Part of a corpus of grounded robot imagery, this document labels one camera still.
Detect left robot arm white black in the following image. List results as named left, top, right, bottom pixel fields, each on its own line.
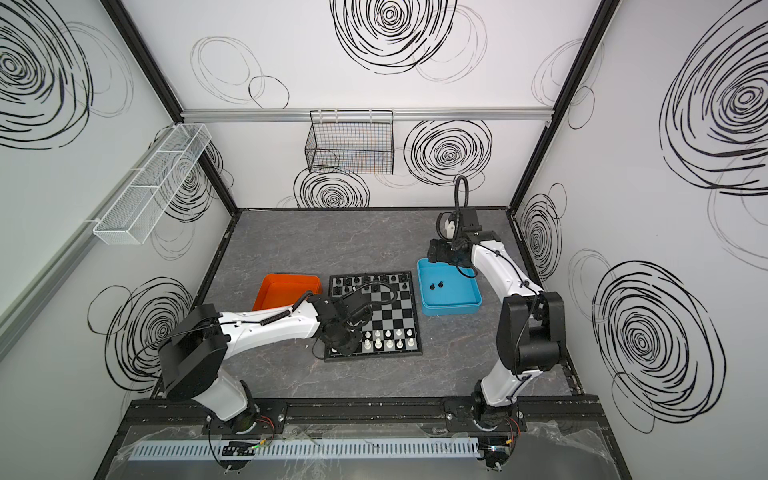
left=158, top=292, right=373, bottom=431

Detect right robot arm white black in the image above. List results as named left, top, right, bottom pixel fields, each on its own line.
left=427, top=239, right=566, bottom=414

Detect black white chess board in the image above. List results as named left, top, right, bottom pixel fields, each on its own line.
left=323, top=270, right=423, bottom=361

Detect blue plastic tray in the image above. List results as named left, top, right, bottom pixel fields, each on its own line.
left=416, top=258, right=482, bottom=316

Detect orange plastic tray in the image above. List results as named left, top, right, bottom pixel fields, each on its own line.
left=252, top=274, right=323, bottom=311

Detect black wire basket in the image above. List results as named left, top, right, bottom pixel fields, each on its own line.
left=304, top=109, right=395, bottom=175

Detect white slotted cable duct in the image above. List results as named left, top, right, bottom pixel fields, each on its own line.
left=128, top=438, right=480, bottom=461

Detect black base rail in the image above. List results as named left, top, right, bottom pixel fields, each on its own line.
left=118, top=395, right=609, bottom=433

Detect white wire shelf basket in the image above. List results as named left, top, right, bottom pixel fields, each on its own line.
left=93, top=123, right=212, bottom=246

